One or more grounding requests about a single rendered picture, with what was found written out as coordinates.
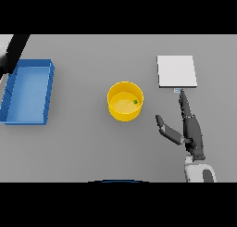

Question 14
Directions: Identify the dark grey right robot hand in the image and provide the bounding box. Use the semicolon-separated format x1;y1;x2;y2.
155;88;206;161

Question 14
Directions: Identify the pale square metallic scale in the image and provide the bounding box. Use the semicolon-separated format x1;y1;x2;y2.
156;55;198;94

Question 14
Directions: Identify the yellow round bowl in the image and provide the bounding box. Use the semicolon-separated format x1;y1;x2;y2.
106;81;144;122

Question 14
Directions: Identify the blue plastic tray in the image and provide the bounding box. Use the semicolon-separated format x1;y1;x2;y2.
0;58;56;126

